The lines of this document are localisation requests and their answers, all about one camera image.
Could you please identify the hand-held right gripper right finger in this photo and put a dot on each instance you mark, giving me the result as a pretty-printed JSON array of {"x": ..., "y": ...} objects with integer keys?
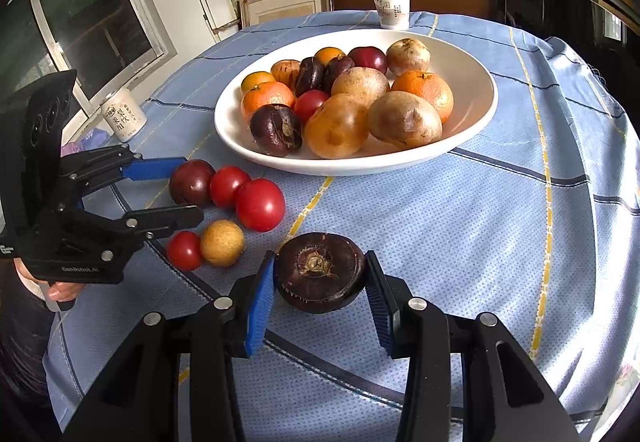
[{"x": 382, "y": 317}]

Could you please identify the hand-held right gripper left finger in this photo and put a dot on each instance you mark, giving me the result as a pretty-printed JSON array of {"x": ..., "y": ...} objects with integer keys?
[{"x": 260, "y": 307}]

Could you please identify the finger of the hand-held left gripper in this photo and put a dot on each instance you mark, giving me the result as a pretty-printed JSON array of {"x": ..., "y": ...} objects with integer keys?
[
  {"x": 170, "y": 217},
  {"x": 150, "y": 169}
]

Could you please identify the dark red plum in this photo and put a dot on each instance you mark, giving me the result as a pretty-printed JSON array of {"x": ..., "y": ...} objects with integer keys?
[
  {"x": 191, "y": 182},
  {"x": 367, "y": 58}
]

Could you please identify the dark purple mangosteen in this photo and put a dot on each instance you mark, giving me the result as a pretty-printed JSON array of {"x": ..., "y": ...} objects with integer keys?
[
  {"x": 337, "y": 70},
  {"x": 320, "y": 272},
  {"x": 276, "y": 128},
  {"x": 309, "y": 75}
]

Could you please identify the red tomato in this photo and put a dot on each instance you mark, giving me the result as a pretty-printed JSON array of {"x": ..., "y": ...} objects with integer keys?
[
  {"x": 228, "y": 186},
  {"x": 311, "y": 105},
  {"x": 260, "y": 204},
  {"x": 184, "y": 250}
]

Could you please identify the yellow orange round fruit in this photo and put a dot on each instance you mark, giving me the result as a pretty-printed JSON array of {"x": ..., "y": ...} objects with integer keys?
[{"x": 336, "y": 126}]

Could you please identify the tan round fruit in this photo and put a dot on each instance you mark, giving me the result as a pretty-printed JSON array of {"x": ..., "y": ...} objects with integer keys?
[
  {"x": 404, "y": 119},
  {"x": 407, "y": 55},
  {"x": 360, "y": 85}
]

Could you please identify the white oval bowl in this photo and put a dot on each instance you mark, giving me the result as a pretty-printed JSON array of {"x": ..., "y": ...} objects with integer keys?
[{"x": 470, "y": 87}]

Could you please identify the person's left hand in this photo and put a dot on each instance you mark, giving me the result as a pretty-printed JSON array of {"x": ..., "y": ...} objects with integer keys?
[{"x": 62, "y": 293}]

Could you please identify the beige drink can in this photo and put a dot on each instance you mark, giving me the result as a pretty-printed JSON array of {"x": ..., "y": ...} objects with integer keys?
[{"x": 124, "y": 117}]

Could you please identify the small yellow fruit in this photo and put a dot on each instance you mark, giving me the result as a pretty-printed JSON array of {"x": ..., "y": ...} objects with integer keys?
[{"x": 222, "y": 243}]

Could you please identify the purple cloth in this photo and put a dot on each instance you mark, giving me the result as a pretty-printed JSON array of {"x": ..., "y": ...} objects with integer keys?
[{"x": 92, "y": 138}]

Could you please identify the blue checked tablecloth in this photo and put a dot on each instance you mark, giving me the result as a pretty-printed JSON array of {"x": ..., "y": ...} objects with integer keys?
[{"x": 475, "y": 247}]

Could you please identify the mandarin orange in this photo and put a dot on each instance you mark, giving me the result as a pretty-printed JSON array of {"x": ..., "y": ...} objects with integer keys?
[
  {"x": 425, "y": 92},
  {"x": 257, "y": 81},
  {"x": 267, "y": 100}
]

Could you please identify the white framed window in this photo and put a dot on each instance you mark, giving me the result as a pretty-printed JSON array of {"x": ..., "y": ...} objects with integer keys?
[{"x": 95, "y": 22}]

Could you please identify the striped orange fruit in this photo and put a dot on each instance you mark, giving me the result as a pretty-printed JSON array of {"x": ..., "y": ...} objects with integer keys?
[{"x": 286, "y": 71}]

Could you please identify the white paper cup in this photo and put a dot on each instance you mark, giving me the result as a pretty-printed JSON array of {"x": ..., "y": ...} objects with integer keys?
[{"x": 391, "y": 7}]

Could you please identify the black flat panel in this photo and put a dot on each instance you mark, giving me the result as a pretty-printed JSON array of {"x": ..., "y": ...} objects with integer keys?
[{"x": 550, "y": 7}]

